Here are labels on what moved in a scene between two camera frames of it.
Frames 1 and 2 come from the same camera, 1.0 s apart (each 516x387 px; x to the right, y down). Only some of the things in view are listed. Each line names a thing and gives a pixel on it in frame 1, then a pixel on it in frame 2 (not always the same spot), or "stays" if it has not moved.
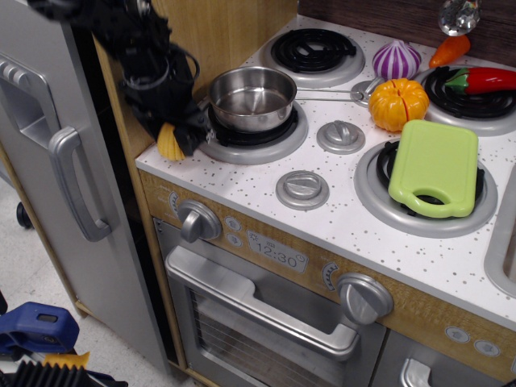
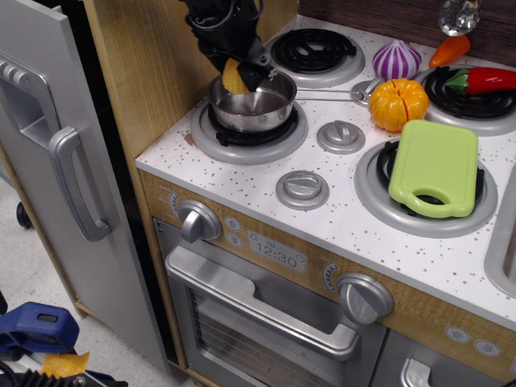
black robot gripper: x=163 y=92 to x=229 y=29
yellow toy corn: x=168 y=144 to x=232 y=78
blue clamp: x=37 y=326 stays
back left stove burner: x=315 y=57 stays
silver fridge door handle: x=62 y=145 stays
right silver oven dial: x=364 y=298 stays
